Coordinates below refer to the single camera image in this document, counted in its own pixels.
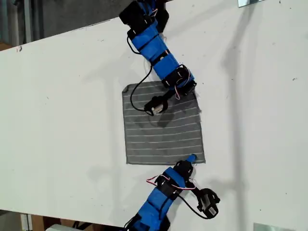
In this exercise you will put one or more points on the grey striped square towel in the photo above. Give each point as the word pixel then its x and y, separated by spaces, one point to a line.
pixel 163 139

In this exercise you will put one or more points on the brown cardboard box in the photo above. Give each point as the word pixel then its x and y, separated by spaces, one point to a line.
pixel 38 222

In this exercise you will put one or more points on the white table leg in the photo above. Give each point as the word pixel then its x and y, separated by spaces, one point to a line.
pixel 26 222

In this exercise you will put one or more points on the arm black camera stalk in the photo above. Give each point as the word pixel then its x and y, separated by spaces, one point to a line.
pixel 168 95
pixel 192 187

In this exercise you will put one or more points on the arm wrist camera box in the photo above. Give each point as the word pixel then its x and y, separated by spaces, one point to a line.
pixel 156 106
pixel 208 202

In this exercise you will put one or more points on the steel table bracket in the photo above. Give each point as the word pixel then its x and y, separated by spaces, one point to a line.
pixel 247 2

